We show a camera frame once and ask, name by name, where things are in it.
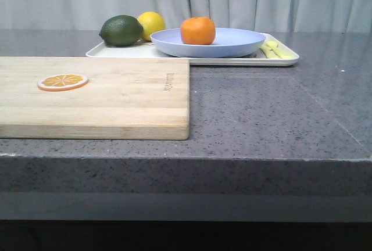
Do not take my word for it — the light blue plate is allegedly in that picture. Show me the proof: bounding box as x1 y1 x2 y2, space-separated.
151 28 266 58

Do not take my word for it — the orange fruit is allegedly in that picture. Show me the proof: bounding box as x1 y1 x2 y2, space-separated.
180 17 216 45

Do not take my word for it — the cream white tray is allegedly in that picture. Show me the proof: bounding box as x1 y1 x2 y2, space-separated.
85 33 299 67

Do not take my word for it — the wooden cutting board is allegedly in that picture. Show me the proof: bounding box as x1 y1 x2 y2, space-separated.
1 56 189 140

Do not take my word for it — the yellow lemon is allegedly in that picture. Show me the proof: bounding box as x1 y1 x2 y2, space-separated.
137 11 166 41

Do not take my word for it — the dark green lime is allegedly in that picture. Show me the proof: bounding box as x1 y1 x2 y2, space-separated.
99 15 144 46

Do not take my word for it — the orange slice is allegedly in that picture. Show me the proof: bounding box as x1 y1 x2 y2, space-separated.
37 74 89 92

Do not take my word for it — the yellow utensil handle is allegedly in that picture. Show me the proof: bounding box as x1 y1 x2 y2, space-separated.
260 44 280 59
266 41 293 59

